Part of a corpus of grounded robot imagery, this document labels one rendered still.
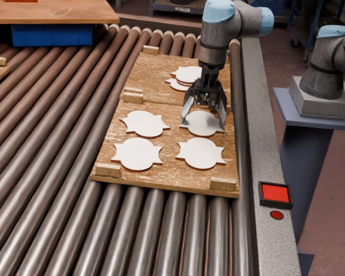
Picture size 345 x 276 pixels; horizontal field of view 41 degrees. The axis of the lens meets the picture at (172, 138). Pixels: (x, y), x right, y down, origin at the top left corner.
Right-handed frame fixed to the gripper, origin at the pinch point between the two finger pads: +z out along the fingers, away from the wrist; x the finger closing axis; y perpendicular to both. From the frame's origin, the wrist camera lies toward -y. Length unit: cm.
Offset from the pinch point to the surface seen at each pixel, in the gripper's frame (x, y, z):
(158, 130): -11.9, 7.4, -0.3
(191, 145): -2.6, 13.3, -0.3
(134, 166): -15.8, 26.1, -0.3
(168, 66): -13.1, -41.1, 0.7
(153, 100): -15.3, -12.0, 0.6
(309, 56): 107, -310, 83
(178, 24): -12, -89, 0
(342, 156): 104, -151, 95
